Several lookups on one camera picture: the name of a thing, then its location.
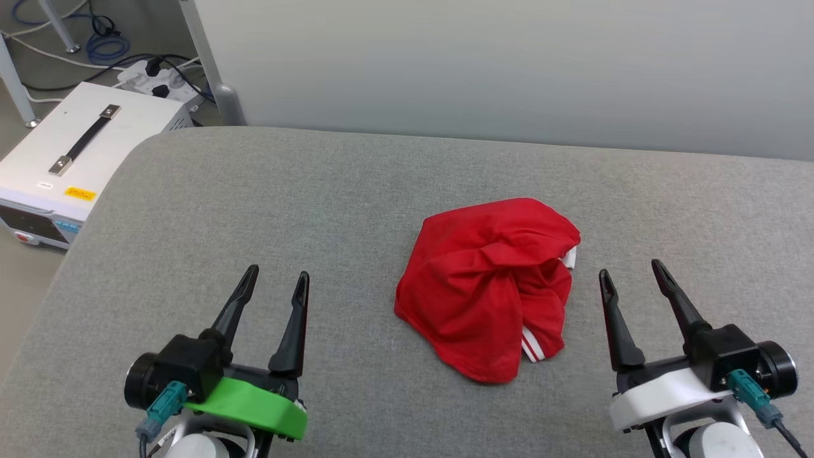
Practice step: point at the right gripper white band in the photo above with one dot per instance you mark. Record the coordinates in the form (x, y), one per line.
(718, 356)

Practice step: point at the thick grey table leg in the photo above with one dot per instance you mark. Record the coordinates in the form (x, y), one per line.
(213, 63)

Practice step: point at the grey fabric sofa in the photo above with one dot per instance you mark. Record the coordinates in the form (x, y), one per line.
(318, 203)

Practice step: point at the white power strip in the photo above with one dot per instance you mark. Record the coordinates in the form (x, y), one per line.
(168, 81)

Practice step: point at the red basketball jersey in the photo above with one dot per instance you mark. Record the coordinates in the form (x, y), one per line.
(477, 286)

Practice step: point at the thin grey table leg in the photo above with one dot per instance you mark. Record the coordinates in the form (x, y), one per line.
(58, 25)
(16, 83)

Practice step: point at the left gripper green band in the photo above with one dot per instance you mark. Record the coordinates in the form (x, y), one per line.
(191, 369)

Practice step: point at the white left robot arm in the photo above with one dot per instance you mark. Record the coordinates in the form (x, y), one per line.
(203, 446)

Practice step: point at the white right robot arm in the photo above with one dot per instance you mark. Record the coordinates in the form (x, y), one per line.
(718, 443)

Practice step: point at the white power supply box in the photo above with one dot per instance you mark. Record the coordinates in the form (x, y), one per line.
(121, 146)

